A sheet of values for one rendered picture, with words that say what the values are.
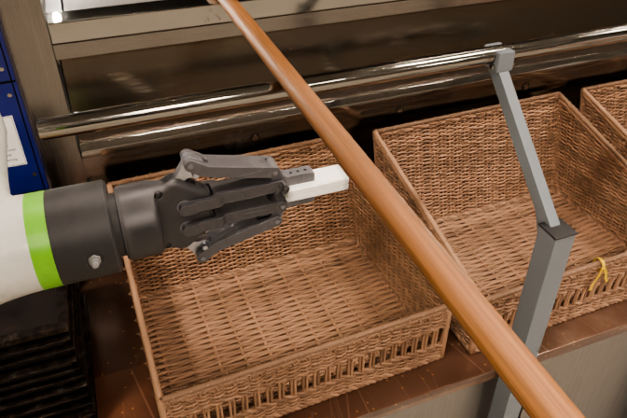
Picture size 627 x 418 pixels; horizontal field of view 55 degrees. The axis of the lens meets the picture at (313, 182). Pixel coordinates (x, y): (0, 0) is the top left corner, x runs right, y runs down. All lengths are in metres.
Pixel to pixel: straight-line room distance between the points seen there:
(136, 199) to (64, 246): 0.07
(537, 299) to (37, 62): 0.97
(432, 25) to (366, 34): 0.17
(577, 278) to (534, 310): 0.25
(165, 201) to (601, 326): 1.06
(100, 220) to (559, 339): 1.04
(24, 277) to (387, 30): 1.02
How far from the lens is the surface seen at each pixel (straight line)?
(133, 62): 1.26
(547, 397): 0.47
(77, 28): 1.21
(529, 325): 1.15
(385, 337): 1.14
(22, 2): 1.20
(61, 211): 0.58
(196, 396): 1.06
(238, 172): 0.60
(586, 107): 1.77
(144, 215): 0.58
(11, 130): 1.26
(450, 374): 1.27
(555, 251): 1.04
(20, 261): 0.59
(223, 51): 1.29
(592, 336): 1.42
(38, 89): 1.25
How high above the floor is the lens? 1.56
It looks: 35 degrees down
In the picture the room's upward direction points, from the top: straight up
